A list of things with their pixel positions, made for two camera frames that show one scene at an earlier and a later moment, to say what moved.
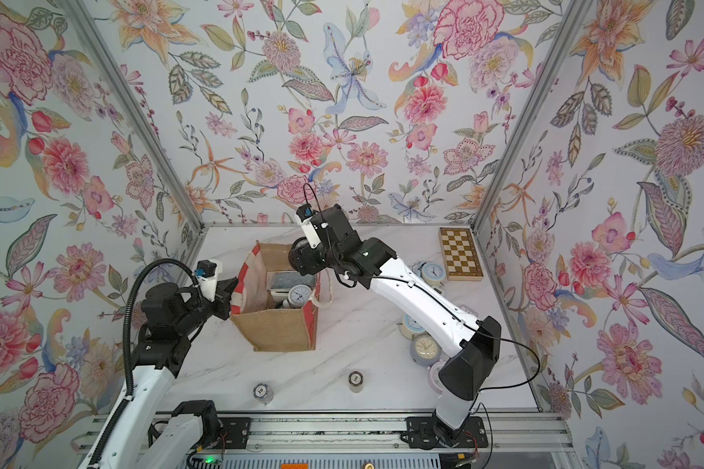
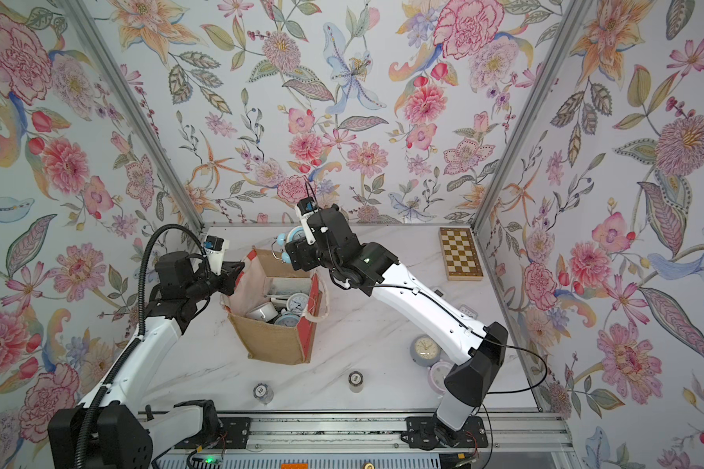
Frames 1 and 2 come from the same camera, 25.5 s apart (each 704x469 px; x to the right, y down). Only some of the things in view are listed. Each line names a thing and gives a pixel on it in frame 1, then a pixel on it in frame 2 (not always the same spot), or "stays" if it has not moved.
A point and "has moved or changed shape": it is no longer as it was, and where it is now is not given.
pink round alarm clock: (433, 375) stays
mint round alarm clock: (409, 327) has moved or changed shape
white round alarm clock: (297, 295) has moved or changed shape
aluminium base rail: (532, 433) stays
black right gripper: (309, 259) stays
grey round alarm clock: (424, 350) stays
